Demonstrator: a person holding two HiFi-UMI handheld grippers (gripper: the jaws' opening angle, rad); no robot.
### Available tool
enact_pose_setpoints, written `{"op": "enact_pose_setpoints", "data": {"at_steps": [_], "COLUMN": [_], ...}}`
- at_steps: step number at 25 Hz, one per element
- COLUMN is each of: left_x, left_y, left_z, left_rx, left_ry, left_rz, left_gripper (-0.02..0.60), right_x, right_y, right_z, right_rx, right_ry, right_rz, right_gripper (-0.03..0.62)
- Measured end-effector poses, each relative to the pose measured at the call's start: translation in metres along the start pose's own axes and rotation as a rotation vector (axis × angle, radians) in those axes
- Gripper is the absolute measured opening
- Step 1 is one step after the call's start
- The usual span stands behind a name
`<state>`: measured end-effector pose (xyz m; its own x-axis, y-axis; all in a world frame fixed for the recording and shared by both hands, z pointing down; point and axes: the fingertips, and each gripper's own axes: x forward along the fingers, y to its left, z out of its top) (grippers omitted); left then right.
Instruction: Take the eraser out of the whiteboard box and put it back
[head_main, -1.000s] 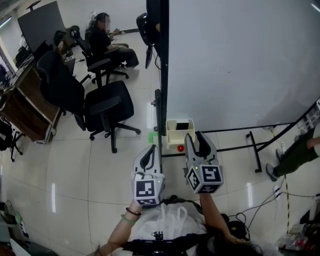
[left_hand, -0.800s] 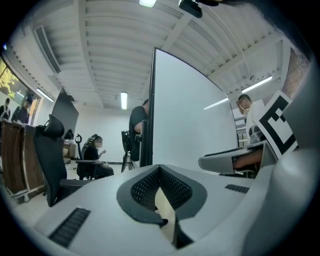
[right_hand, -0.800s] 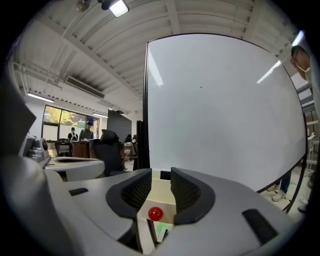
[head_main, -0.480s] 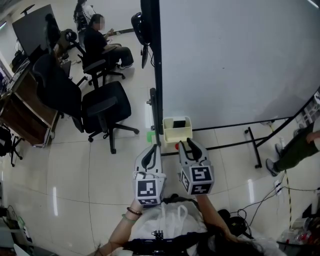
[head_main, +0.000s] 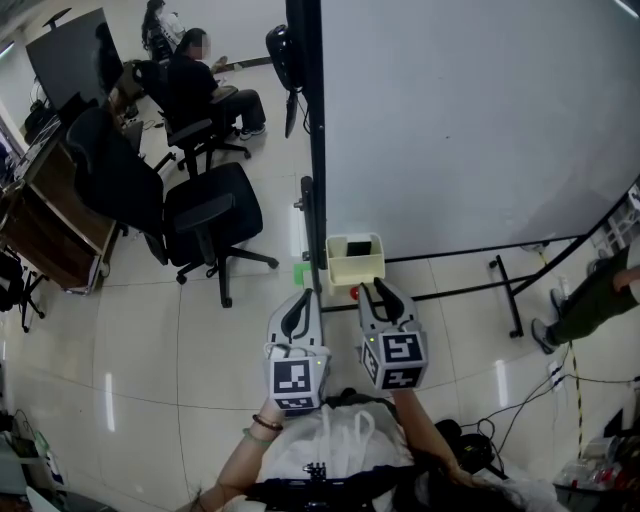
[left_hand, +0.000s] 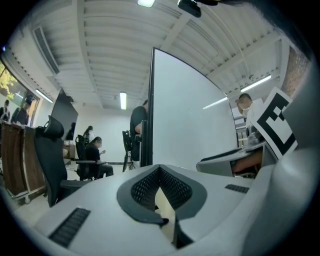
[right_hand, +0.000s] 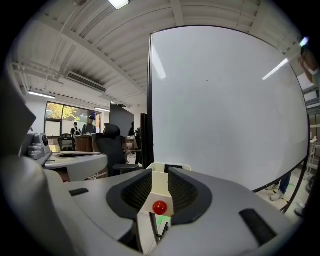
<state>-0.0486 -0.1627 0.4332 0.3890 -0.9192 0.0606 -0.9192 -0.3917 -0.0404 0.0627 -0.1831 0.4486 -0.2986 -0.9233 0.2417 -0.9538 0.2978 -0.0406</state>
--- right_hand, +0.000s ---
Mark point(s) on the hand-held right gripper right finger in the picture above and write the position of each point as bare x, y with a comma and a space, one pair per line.
225, 220

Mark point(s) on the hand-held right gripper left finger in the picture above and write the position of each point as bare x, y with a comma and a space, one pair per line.
100, 200

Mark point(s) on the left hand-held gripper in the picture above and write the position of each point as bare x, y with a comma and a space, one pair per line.
37, 148

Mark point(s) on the pale yellow plastic bin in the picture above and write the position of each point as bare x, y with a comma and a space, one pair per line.
160, 182

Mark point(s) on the large white board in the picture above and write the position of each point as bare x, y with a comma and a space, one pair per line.
225, 112

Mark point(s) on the brown wooden desk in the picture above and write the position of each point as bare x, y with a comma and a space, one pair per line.
85, 143

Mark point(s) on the black mesh office chair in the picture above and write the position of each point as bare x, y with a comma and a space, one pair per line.
67, 143

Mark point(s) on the large window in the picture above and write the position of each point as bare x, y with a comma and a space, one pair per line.
65, 115

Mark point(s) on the ceiling light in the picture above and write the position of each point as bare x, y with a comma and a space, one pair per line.
102, 109
41, 95
118, 3

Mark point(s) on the large black screen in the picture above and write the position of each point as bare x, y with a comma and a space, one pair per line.
121, 120

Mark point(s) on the red ball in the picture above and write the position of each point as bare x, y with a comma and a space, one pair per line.
160, 207

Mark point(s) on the green floor tape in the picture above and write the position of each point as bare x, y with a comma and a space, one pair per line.
163, 220

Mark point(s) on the black flat panel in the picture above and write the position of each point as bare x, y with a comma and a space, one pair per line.
143, 140

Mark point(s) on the ceiling air conditioner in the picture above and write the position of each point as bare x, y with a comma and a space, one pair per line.
85, 82

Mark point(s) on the white metal rack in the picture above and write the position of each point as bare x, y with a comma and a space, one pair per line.
314, 150

